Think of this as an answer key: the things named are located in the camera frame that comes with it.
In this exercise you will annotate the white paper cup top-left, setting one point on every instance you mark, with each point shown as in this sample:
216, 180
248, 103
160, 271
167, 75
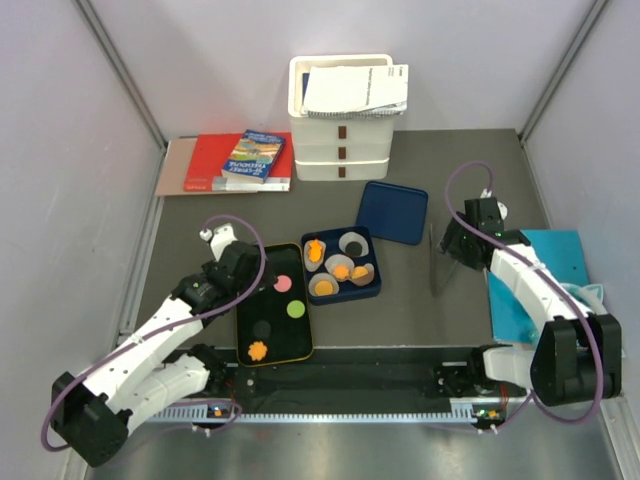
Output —
312, 267

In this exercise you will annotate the grey metal tongs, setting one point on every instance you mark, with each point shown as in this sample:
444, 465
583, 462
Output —
442, 267

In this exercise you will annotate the blue tin lid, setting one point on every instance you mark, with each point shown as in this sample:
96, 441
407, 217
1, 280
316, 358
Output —
393, 212

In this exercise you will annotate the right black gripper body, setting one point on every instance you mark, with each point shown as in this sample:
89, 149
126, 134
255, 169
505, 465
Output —
457, 242

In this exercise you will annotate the teal folder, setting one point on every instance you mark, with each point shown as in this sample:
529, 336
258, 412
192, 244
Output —
561, 251

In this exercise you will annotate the blue paperback book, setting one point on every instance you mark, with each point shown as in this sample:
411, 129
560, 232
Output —
253, 156

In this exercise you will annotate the blue cookie tin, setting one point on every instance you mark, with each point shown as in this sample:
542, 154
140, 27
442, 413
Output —
347, 290

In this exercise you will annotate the white paper cup bottom-left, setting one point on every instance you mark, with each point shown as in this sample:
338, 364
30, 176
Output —
322, 276

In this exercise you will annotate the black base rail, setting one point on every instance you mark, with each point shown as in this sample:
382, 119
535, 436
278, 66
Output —
377, 380

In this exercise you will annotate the white paper cup bottom-right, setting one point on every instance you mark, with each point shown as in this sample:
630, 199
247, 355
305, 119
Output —
366, 280

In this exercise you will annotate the white spiral notebook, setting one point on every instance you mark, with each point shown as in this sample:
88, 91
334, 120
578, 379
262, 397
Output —
350, 92

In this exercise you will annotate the green round cookie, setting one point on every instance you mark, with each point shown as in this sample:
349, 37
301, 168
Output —
296, 309

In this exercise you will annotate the orange round cookie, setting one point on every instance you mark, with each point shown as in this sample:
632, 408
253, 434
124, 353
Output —
341, 272
324, 288

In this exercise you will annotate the pink round cookie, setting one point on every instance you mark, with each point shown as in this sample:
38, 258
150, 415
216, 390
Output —
283, 283

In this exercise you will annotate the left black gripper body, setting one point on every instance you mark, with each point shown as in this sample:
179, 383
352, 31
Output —
246, 283

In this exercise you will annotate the orange small flower cookie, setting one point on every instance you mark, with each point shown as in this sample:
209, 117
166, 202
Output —
359, 272

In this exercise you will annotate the orange flower cookie top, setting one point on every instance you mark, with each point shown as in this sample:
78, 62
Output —
315, 251

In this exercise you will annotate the white stacked drawer box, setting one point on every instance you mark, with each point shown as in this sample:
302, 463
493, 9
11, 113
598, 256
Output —
334, 149

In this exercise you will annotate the black sandwich cookie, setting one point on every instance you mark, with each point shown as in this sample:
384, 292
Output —
261, 329

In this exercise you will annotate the orange flower cookie bottom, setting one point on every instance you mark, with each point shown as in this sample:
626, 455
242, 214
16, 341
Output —
257, 351

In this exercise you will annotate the teal cat-ear headphones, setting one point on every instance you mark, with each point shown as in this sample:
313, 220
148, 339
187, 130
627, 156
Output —
590, 295

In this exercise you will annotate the red book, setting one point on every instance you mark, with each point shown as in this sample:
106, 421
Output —
280, 175

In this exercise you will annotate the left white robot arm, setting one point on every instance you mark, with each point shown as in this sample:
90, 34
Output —
96, 411

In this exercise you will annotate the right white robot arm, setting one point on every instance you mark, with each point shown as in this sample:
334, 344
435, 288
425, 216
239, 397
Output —
578, 353

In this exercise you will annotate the orange round cookie bottom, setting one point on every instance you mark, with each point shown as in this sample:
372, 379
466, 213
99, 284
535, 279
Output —
324, 288

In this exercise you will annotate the white paper cup centre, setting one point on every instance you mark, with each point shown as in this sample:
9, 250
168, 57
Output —
338, 259

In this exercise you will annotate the white paper cup top-right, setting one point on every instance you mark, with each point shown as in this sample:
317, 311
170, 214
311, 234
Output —
354, 236

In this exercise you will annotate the black cookie tray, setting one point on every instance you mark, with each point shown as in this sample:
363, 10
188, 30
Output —
291, 339

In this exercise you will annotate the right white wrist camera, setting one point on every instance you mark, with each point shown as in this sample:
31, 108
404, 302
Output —
501, 206

